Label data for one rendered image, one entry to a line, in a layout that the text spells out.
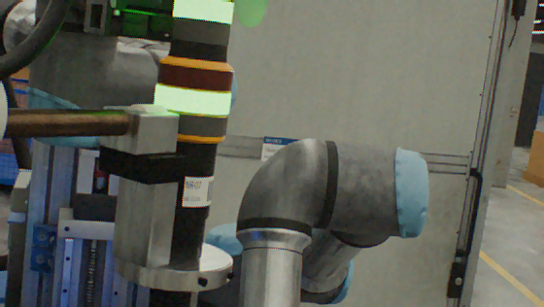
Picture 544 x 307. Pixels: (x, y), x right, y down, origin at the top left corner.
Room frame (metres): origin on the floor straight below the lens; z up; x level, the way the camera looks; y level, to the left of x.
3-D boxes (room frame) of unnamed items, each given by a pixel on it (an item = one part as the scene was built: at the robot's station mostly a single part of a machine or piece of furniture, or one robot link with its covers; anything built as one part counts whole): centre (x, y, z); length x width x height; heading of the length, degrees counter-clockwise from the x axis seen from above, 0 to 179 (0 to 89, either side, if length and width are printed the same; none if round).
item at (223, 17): (0.43, 0.05, 1.61); 0.03 x 0.03 x 0.01
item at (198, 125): (0.43, 0.05, 1.54); 0.04 x 0.04 x 0.01
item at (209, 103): (0.43, 0.05, 1.56); 0.04 x 0.04 x 0.01
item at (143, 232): (0.42, 0.05, 1.50); 0.09 x 0.07 x 0.10; 145
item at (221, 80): (0.43, 0.05, 1.57); 0.04 x 0.04 x 0.01
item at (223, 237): (1.31, 0.03, 1.20); 0.13 x 0.12 x 0.14; 97
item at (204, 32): (0.43, 0.05, 1.59); 0.03 x 0.03 x 0.01
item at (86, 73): (0.69, 0.17, 1.54); 0.11 x 0.08 x 0.11; 136
